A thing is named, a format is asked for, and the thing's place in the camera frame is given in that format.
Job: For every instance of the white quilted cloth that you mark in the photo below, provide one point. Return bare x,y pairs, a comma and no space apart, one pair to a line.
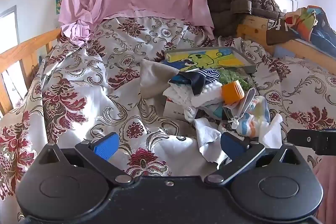
181,94

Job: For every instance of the pastel striped cloth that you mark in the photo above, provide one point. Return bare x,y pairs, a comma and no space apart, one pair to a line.
256,113

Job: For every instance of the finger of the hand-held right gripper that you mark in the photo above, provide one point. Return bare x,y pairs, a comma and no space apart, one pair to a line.
302,138

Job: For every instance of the floral bedspread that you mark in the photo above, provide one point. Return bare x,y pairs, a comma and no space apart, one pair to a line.
78,98

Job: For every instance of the window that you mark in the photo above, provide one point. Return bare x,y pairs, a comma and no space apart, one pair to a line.
9,29

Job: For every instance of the pink fluffy garment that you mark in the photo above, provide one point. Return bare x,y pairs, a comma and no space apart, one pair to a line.
328,187

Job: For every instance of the orange wooden bed rail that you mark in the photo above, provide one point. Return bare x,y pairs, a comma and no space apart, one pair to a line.
26,47

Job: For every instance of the dark navy cloth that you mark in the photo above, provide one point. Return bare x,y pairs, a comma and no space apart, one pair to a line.
197,82

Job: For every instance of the yellow cartoon towel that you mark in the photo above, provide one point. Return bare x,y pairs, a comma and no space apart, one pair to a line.
199,58

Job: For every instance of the colourful patchwork blanket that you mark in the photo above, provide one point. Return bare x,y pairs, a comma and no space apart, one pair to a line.
302,19

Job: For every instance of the white carton box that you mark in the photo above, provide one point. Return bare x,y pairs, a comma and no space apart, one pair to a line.
174,111

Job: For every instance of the orange cup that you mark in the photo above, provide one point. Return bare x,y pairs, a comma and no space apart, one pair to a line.
232,91

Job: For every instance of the blue denim garment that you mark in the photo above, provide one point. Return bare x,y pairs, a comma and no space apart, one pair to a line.
325,32

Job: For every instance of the beige grey cloth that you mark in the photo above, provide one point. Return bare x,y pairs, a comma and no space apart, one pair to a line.
155,77

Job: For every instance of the pale wooden bed frame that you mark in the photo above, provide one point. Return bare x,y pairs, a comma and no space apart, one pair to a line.
252,27

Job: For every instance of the brown printed cloth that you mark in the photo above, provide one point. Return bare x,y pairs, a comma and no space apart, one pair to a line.
278,32

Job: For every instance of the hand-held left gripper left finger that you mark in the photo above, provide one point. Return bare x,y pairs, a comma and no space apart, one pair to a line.
105,147

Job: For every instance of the navy striped sock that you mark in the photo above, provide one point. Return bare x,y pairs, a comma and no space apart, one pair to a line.
210,74

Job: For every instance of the grey tray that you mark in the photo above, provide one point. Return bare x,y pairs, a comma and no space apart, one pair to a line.
247,59

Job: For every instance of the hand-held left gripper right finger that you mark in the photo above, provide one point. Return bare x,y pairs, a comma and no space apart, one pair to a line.
232,147

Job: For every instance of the white tissue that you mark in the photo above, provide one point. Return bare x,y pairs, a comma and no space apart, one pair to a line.
207,132
271,129

